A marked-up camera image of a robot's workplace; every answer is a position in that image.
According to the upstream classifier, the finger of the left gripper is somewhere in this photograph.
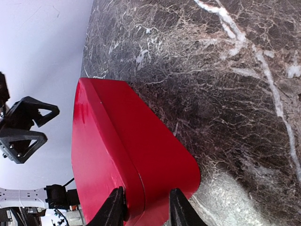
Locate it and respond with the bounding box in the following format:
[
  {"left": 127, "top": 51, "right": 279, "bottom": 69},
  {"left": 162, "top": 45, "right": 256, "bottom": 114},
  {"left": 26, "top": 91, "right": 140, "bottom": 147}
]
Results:
[
  {"left": 14, "top": 96, "right": 60, "bottom": 128},
  {"left": 0, "top": 129, "right": 48, "bottom": 164}
]

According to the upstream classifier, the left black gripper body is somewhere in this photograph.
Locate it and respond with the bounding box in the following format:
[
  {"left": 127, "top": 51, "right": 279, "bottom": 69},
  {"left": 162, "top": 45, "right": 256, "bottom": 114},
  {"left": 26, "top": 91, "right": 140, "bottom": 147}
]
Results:
[{"left": 0, "top": 103, "right": 36, "bottom": 161}]

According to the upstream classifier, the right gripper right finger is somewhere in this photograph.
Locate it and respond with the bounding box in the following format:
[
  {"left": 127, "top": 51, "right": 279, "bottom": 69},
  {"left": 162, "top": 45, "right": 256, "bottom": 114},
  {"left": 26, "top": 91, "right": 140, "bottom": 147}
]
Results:
[{"left": 169, "top": 188, "right": 207, "bottom": 226}]

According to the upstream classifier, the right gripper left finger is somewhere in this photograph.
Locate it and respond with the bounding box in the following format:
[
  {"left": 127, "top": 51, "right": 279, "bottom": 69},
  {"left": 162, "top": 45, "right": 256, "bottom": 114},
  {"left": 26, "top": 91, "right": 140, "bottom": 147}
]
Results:
[{"left": 87, "top": 186, "right": 125, "bottom": 226}]

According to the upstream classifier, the red box lid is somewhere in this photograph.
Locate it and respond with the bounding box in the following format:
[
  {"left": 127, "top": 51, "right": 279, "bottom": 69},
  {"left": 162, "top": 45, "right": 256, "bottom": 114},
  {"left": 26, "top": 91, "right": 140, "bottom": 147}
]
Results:
[{"left": 71, "top": 78, "right": 144, "bottom": 226}]

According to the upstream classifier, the red chocolate box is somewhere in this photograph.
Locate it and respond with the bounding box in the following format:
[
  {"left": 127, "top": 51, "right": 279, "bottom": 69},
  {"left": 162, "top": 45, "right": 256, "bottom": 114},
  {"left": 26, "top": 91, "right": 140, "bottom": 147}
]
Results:
[{"left": 91, "top": 79, "right": 201, "bottom": 226}]

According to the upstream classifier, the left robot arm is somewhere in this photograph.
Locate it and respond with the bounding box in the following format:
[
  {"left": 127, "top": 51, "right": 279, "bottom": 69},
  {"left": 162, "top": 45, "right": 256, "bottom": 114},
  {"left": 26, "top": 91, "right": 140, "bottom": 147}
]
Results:
[{"left": 0, "top": 73, "right": 80, "bottom": 210}]

